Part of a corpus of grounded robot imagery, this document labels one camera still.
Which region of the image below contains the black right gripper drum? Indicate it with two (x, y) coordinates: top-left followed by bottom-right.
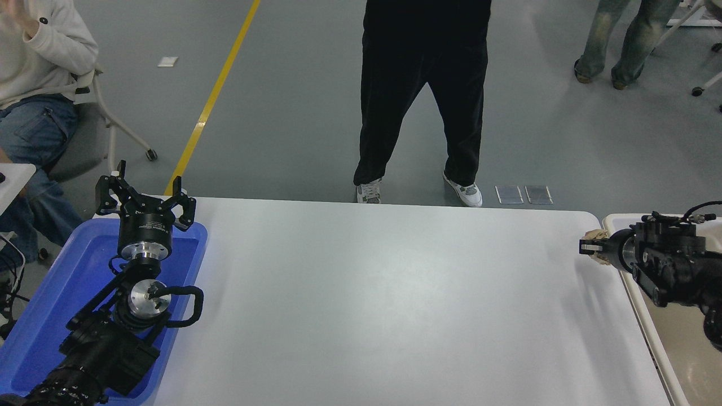
(604, 234), (626, 268)

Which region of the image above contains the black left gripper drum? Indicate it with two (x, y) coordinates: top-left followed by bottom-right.
(117, 197), (174, 248)

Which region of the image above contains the tan paper ball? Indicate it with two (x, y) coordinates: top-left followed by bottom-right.
(584, 228), (613, 267)

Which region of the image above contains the small white side table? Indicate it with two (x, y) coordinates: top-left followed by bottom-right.
(0, 164), (36, 215)

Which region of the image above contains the blue plastic tray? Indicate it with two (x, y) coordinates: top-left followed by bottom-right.
(0, 217), (208, 402)

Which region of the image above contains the large pale bin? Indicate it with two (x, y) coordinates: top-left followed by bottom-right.
(602, 213), (722, 406)

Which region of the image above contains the seated person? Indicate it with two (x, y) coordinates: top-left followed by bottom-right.
(0, 0), (99, 271)

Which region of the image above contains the white leg with caster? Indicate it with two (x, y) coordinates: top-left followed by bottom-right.
(692, 70), (722, 97)

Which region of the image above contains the walking person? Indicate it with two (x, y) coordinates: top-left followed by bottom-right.
(574, 0), (680, 90)

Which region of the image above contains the standing person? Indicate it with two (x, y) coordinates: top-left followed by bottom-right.
(354, 0), (492, 208)

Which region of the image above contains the grey chair with white frame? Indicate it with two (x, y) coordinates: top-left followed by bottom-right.
(48, 68), (159, 184)

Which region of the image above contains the black cable bundle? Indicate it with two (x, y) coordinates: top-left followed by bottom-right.
(0, 232), (28, 339)

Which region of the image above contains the white wheeled furniture frame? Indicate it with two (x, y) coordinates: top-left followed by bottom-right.
(657, 0), (722, 52)

